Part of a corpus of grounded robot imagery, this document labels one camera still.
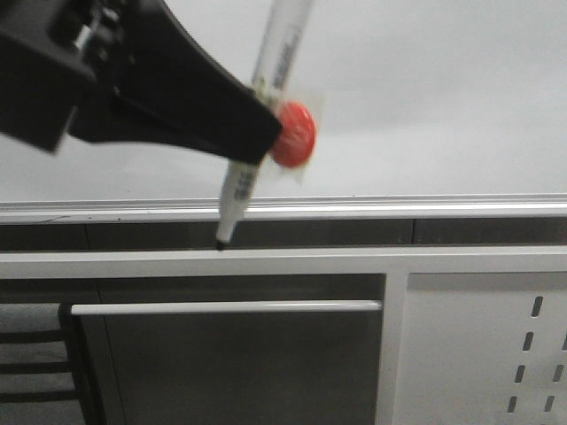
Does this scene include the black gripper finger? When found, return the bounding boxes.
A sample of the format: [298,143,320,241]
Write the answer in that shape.
[69,1,282,165]

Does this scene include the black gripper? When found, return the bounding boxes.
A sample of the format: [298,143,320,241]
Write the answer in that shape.
[0,0,134,155]

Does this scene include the white whiteboard marker pen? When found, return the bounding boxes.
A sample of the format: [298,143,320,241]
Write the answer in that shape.
[215,1,314,251]

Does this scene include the red round magnet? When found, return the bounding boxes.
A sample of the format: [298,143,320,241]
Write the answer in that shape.
[270,101,317,169]

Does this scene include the large white whiteboard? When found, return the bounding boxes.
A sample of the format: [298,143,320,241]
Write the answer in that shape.
[1,1,566,224]

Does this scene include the black slatted chair back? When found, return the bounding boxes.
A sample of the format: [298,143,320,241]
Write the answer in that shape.
[1,303,89,424]

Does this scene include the white perforated metal panel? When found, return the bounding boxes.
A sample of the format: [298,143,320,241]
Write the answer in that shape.
[394,273,566,424]

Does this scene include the grey panel with white rail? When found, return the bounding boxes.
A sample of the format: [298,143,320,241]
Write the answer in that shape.
[71,299,382,424]

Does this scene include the white metal stand frame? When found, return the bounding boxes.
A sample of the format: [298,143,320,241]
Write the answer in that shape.
[1,246,566,424]

